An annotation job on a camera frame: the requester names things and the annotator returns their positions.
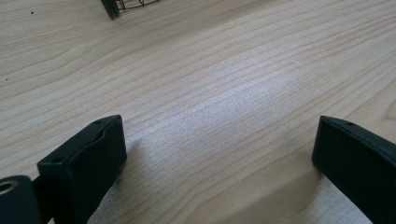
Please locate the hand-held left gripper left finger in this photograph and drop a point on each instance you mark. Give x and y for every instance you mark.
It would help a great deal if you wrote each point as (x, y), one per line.
(82, 168)

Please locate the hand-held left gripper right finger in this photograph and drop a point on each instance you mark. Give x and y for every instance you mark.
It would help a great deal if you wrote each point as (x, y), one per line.
(358, 161)

